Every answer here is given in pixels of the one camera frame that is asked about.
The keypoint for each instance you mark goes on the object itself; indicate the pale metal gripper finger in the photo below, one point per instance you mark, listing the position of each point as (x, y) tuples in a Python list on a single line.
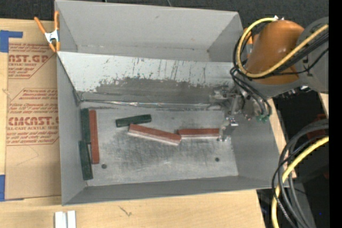
[(226, 134), (233, 122)]

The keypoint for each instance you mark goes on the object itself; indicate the red-brown flat block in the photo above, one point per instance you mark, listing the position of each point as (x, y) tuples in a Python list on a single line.
[(155, 134), (199, 132), (94, 136)]

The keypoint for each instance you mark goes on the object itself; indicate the grey metal bin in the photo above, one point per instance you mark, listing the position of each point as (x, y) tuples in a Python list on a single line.
[(149, 80)]

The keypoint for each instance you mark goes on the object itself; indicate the dark green flat block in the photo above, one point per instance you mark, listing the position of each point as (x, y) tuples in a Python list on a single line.
[(86, 160), (133, 120), (85, 125)]

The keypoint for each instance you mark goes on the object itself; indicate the brown cardboard board, red print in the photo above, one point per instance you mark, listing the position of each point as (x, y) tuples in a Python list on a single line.
[(29, 104)]

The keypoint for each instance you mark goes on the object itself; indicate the black cylinder on white bracket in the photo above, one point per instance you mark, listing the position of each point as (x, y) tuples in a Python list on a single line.
[(247, 109)]

